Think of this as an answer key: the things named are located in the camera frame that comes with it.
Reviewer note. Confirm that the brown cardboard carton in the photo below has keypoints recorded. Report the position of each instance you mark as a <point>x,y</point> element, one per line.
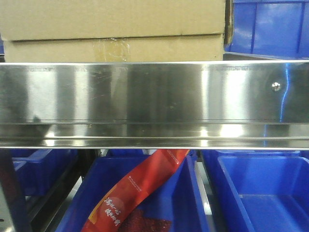
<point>115,30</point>

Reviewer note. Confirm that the blue bin upper shelf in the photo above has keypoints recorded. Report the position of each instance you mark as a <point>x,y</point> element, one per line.
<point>278,28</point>

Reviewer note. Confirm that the dark metal shelf upright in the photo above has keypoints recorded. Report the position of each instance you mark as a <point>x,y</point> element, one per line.
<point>13,213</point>

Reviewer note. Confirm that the blue bin with red package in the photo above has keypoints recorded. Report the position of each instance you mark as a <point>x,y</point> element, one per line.
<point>178,200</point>

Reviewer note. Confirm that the red snack package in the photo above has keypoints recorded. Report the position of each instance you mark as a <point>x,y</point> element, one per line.
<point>118,203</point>

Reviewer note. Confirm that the empty blue bin right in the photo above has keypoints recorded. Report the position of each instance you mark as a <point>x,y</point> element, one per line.
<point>260,192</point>

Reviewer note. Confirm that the blue bin lower left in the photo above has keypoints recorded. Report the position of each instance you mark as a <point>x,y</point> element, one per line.
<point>38,169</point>

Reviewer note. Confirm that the stainless steel shelf rail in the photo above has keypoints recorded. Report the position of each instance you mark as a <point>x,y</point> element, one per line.
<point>262,104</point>

